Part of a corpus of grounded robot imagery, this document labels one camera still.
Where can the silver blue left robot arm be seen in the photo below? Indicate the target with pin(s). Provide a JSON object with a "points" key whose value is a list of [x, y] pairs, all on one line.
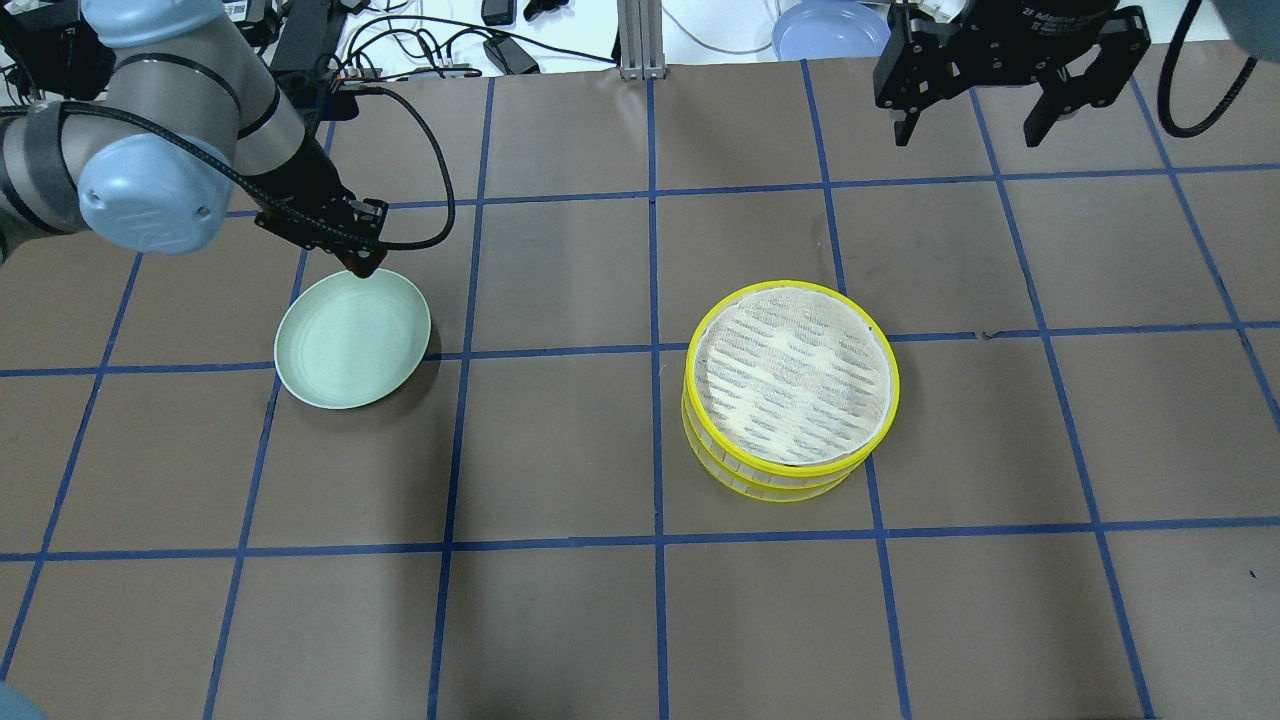
{"points": [[191, 114]]}

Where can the aluminium frame post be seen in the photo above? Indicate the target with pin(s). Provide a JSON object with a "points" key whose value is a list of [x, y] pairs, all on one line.
{"points": [[640, 40]]}

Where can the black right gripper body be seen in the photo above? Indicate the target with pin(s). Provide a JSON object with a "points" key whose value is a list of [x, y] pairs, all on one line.
{"points": [[1040, 30]]}

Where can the pale green plate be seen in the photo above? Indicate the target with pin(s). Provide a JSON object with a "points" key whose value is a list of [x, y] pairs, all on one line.
{"points": [[347, 342]]}

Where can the yellow steamer basket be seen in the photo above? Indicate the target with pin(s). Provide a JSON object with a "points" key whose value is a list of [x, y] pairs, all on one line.
{"points": [[793, 373], [756, 479]]}

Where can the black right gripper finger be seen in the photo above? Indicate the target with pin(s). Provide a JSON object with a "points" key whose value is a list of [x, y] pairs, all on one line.
{"points": [[1055, 115], [904, 124]]}

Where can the blue plate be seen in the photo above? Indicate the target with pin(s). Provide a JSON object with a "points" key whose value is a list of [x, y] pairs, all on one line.
{"points": [[809, 30]]}

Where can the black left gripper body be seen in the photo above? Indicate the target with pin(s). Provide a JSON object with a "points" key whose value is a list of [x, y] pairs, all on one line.
{"points": [[297, 193]]}

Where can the black power brick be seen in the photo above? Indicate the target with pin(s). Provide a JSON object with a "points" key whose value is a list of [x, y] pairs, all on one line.
{"points": [[509, 57]]}

